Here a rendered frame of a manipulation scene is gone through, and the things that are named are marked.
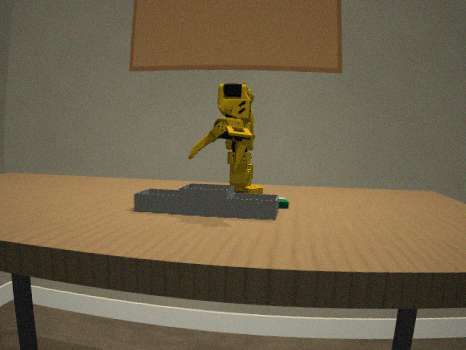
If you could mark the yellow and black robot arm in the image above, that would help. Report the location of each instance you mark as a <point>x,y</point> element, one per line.
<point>233,101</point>

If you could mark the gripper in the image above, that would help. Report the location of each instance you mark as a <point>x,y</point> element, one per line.
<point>242,137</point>

